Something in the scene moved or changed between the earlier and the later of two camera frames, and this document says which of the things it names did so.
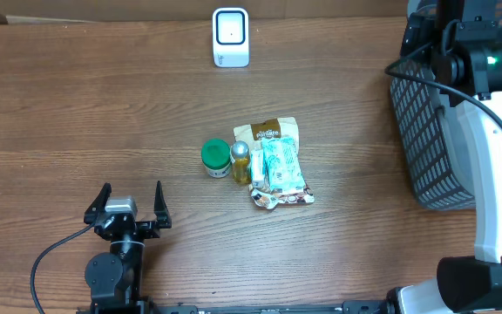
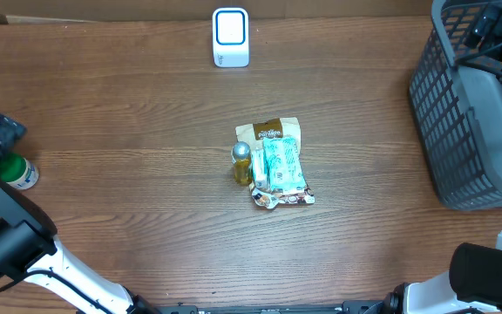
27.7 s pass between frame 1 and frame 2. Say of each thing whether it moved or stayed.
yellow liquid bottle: stayed
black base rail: stayed
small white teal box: stayed
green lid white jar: moved
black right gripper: moved
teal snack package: stayed
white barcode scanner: stayed
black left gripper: moved
